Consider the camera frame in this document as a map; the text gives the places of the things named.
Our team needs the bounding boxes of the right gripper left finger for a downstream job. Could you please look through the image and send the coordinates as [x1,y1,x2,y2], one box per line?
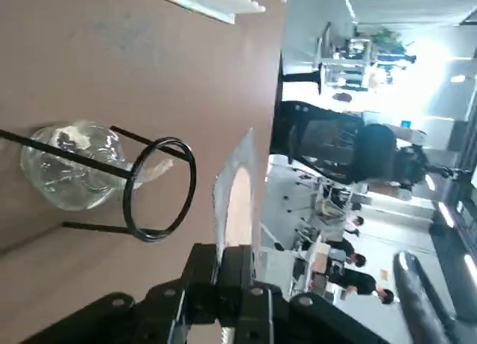
[22,241,225,344]

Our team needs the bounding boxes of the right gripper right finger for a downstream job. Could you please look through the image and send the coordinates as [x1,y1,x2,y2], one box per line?
[218,245,393,344]

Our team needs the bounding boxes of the black metal tripod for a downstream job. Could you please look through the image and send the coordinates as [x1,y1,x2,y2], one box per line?
[0,125,198,243]

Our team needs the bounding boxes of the white test tube rack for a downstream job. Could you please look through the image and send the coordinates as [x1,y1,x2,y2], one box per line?
[136,0,290,25]

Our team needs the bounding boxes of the person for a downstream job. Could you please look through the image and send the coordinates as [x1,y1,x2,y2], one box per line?
[326,238,368,271]
[334,268,396,306]
[343,214,365,238]

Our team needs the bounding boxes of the clear glass alcohol lamp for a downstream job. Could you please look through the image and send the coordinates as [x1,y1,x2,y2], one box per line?
[19,119,174,211]

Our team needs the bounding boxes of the black office chair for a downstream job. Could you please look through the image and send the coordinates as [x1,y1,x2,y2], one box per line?
[274,100,464,185]

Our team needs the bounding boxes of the white desk with black leg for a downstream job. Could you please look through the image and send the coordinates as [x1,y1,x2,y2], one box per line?
[278,22,333,96]

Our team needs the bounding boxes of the green potted plant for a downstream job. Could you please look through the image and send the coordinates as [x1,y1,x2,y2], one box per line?
[372,26,406,51]

